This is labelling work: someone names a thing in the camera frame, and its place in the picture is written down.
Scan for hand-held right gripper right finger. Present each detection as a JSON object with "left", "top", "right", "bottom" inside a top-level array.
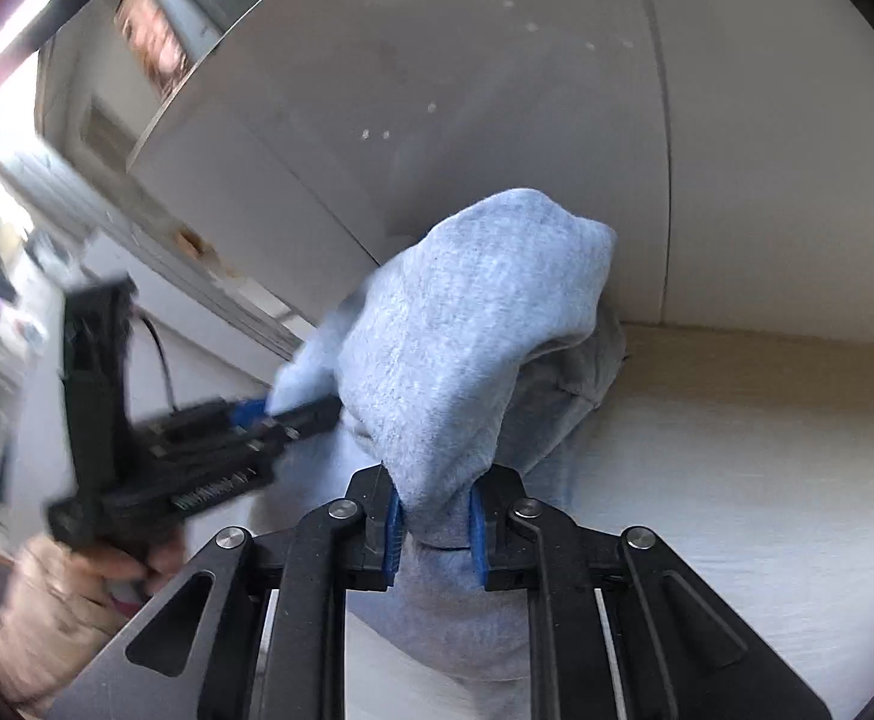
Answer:
[{"left": 469, "top": 465, "right": 832, "bottom": 720}]

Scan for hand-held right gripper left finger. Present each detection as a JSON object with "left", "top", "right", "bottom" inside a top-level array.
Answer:
[{"left": 47, "top": 463, "right": 406, "bottom": 720}]

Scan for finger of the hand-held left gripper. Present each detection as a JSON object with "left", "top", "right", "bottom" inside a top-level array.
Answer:
[
  {"left": 270, "top": 396, "right": 342, "bottom": 440},
  {"left": 228, "top": 399, "right": 273, "bottom": 432}
]

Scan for grey fleece pants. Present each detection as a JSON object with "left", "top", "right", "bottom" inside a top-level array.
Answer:
[{"left": 264, "top": 187, "right": 628, "bottom": 683}]

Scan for person's left forearm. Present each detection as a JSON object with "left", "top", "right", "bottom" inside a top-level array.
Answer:
[{"left": 0, "top": 540, "right": 154, "bottom": 702}]

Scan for person's left hand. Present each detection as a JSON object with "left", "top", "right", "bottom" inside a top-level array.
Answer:
[{"left": 84, "top": 535, "right": 187, "bottom": 595}]

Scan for black cable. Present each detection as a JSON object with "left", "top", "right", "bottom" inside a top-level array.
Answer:
[{"left": 137, "top": 315, "right": 181, "bottom": 415}]

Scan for reddish wall picture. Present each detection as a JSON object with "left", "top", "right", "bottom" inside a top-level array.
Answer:
[{"left": 113, "top": 0, "right": 192, "bottom": 100}]

